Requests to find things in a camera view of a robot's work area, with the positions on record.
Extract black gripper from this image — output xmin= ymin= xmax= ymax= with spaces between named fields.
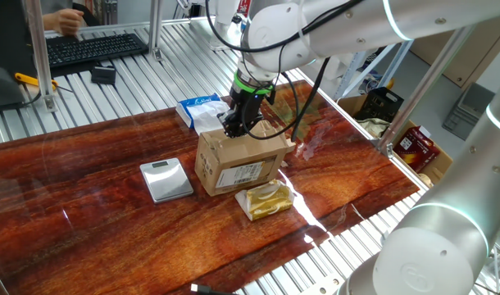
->
xmin=217 ymin=90 xmax=272 ymax=139

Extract brown cardboard box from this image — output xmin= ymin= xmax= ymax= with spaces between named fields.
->
xmin=194 ymin=119 xmax=291 ymax=197

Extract small black box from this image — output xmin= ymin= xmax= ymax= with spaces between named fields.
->
xmin=90 ymin=65 xmax=117 ymax=86

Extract red product box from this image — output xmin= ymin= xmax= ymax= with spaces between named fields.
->
xmin=392 ymin=125 xmax=442 ymax=174

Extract open cardboard bin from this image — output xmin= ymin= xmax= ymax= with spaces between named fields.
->
xmin=337 ymin=93 xmax=455 ymax=186

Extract bare person hand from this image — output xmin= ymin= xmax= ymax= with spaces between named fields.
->
xmin=48 ymin=8 xmax=85 ymax=37

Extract blue tissue pack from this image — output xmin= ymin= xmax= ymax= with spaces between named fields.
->
xmin=175 ymin=93 xmax=230 ymax=137

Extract yellow wrapped packet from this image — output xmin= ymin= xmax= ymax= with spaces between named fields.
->
xmin=234 ymin=179 xmax=295 ymax=222

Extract silver digital scale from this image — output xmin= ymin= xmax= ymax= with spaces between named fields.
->
xmin=139 ymin=157 xmax=194 ymax=205

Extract beige cloth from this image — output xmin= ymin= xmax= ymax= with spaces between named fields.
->
xmin=358 ymin=117 xmax=393 ymax=139

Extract black keyboard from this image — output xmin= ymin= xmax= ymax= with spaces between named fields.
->
xmin=44 ymin=32 xmax=149 ymax=70

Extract wood pattern table mat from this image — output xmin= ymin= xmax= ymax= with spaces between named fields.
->
xmin=0 ymin=79 xmax=421 ymax=295

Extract black office chair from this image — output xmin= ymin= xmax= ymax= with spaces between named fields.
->
xmin=71 ymin=2 xmax=100 ymax=28

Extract person in grey shirt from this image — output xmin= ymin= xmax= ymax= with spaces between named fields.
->
xmin=39 ymin=0 xmax=77 ymax=16

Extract grey stacked trays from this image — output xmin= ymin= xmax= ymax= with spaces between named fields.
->
xmin=441 ymin=83 xmax=497 ymax=143

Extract wooden cabinet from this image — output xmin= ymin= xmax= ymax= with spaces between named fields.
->
xmin=409 ymin=16 xmax=500 ymax=90

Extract black computer monitor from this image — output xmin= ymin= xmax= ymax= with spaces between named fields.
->
xmin=0 ymin=0 xmax=39 ymax=112

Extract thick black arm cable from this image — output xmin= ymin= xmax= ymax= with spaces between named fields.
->
xmin=204 ymin=0 xmax=364 ymax=143

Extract white camera stand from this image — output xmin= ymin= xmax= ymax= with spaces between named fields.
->
xmin=190 ymin=0 xmax=251 ymax=52

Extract aluminium frame post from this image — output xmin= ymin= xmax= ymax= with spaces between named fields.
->
xmin=23 ymin=0 xmax=59 ymax=114
xmin=147 ymin=0 xmax=166 ymax=61
xmin=375 ymin=26 xmax=476 ymax=157

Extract white metal shelf frame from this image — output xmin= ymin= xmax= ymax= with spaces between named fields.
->
xmin=334 ymin=39 xmax=416 ymax=102

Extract black USB cable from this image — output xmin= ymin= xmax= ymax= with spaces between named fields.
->
xmin=190 ymin=283 xmax=237 ymax=295

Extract black monitor cable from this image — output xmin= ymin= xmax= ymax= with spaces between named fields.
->
xmin=22 ymin=88 xmax=44 ymax=107

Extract yellow handled tool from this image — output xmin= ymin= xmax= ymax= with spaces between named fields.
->
xmin=14 ymin=72 xmax=59 ymax=91

